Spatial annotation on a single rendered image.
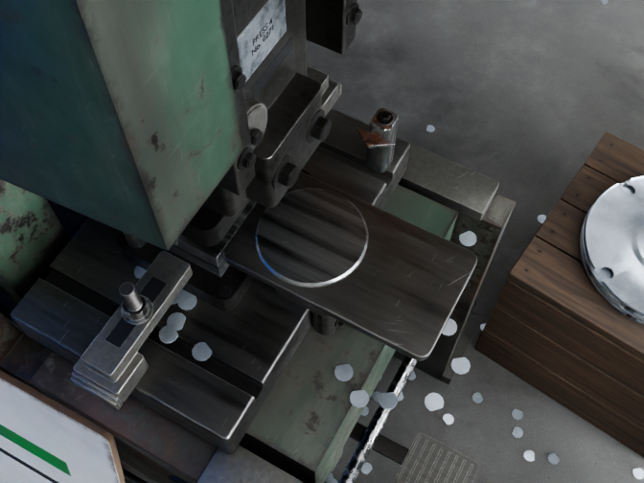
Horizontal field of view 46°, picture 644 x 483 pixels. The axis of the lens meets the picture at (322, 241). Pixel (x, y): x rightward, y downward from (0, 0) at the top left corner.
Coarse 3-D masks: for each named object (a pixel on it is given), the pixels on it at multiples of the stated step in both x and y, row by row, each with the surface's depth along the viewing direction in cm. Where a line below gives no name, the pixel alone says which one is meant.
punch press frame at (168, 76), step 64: (0, 0) 35; (64, 0) 32; (128, 0) 35; (192, 0) 40; (0, 64) 41; (64, 64) 37; (128, 64) 38; (192, 64) 43; (0, 128) 49; (64, 128) 43; (128, 128) 40; (192, 128) 47; (0, 192) 80; (64, 192) 52; (128, 192) 46; (192, 192) 50; (0, 256) 85; (320, 384) 90; (256, 448) 92; (320, 448) 86
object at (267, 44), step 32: (256, 0) 57; (288, 0) 62; (256, 32) 59; (288, 32) 65; (256, 64) 61; (288, 64) 68; (256, 96) 64; (288, 96) 69; (320, 96) 70; (256, 128) 63; (288, 128) 67; (320, 128) 71; (256, 160) 66; (288, 160) 69; (224, 192) 68; (256, 192) 71
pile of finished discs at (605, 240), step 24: (624, 192) 136; (600, 216) 132; (624, 216) 132; (600, 240) 130; (624, 240) 130; (600, 264) 128; (624, 264) 128; (600, 288) 127; (624, 288) 125; (624, 312) 126
